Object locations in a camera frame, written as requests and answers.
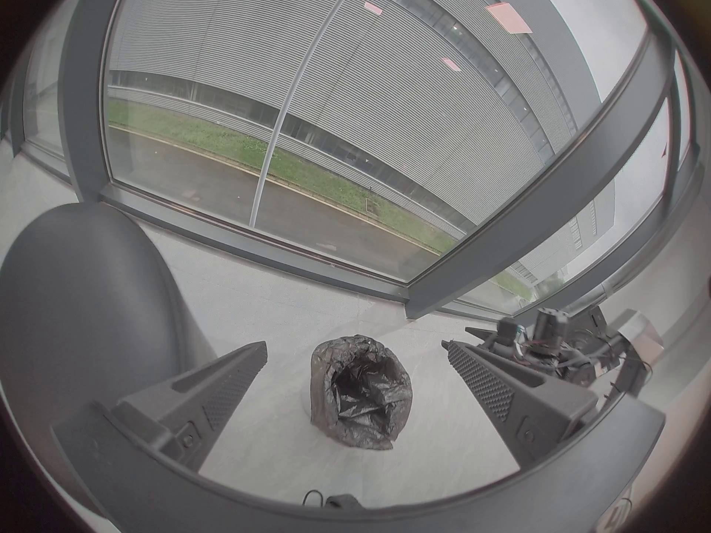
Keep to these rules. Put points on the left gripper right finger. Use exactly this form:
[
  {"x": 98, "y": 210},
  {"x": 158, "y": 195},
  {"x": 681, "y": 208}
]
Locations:
[{"x": 500, "y": 392}]

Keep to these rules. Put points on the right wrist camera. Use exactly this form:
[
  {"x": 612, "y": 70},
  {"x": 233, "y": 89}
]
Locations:
[{"x": 640, "y": 333}]

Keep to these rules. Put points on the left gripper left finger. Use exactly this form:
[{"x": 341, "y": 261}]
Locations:
[{"x": 222, "y": 386}]

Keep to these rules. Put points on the black plastic bag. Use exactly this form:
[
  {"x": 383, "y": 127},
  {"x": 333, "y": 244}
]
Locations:
[{"x": 327, "y": 367}]

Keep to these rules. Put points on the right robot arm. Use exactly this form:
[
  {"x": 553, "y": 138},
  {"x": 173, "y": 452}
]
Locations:
[{"x": 583, "y": 337}]

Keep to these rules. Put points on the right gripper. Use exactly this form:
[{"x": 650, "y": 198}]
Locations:
[{"x": 575, "y": 372}]

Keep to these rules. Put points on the window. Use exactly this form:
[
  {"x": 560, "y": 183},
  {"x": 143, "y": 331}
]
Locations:
[{"x": 83, "y": 103}]

